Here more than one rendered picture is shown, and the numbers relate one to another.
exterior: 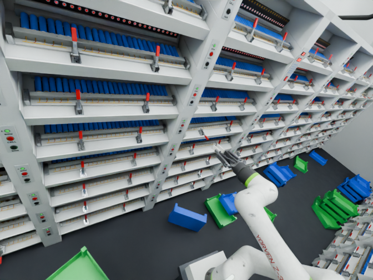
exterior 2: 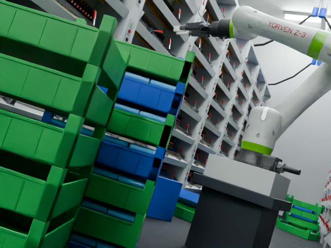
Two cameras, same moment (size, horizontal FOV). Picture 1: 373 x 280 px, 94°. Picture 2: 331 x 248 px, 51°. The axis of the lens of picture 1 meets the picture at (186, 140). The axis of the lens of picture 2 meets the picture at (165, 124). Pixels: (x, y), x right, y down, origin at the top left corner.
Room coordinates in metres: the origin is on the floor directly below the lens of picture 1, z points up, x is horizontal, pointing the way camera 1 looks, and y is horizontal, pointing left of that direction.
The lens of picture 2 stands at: (-0.81, 0.31, 0.30)
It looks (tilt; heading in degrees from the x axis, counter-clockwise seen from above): 5 degrees up; 341
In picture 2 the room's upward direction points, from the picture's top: 18 degrees clockwise
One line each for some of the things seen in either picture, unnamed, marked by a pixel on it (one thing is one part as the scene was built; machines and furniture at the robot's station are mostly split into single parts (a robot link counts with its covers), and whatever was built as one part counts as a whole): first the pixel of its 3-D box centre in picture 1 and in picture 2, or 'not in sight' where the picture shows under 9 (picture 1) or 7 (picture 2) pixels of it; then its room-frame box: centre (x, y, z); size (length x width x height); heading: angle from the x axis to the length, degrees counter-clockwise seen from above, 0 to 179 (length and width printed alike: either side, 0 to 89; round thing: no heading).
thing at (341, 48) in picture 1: (279, 121); (198, 97); (1.89, -0.85, 0.87); 0.20 x 0.09 x 1.75; 46
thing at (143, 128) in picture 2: not in sight; (116, 118); (0.10, 0.13, 0.36); 0.30 x 0.20 x 0.08; 68
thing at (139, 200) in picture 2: not in sight; (97, 176); (0.10, 0.13, 0.20); 0.30 x 0.20 x 0.08; 68
